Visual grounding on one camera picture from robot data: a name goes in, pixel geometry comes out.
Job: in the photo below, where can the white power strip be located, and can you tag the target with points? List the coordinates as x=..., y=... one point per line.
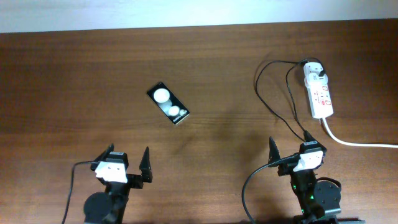
x=320, y=101

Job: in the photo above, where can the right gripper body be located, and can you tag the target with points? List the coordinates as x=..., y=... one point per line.
x=287, y=167

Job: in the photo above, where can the black smartphone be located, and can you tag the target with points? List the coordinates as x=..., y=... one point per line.
x=168, y=103

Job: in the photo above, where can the white USB charger adapter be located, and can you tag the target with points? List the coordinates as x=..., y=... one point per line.
x=314, y=75

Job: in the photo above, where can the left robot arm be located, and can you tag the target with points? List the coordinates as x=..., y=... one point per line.
x=109, y=205

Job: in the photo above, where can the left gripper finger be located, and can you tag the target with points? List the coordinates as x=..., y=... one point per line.
x=145, y=167
x=105, y=154

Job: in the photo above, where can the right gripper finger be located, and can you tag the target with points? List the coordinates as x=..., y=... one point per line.
x=274, y=154
x=309, y=139

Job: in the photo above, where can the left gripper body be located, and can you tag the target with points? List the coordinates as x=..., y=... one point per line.
x=133, y=179

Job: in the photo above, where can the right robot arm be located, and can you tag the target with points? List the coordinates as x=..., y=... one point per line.
x=319, y=198

